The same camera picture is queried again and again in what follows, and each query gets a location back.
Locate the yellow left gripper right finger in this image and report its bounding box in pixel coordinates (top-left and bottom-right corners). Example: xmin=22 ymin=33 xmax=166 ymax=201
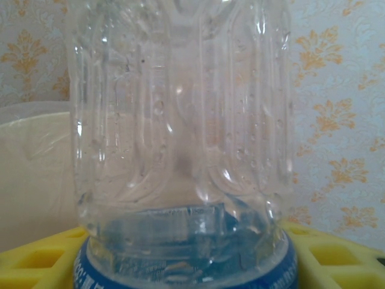
xmin=279 ymin=221 xmax=385 ymax=289

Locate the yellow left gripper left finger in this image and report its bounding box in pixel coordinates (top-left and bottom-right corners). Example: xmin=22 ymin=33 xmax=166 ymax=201
xmin=0 ymin=226 xmax=91 ymax=289

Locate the clear bottle wide blue label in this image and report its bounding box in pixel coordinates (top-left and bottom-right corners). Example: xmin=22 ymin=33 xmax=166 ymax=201
xmin=67 ymin=0 xmax=298 ymax=289

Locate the cream plastic bin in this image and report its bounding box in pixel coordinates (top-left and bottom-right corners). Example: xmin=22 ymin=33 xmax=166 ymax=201
xmin=0 ymin=111 xmax=76 ymax=253

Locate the pink translucent bin liner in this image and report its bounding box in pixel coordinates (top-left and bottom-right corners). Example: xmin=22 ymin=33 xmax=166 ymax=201
xmin=0 ymin=101 xmax=75 ymax=163

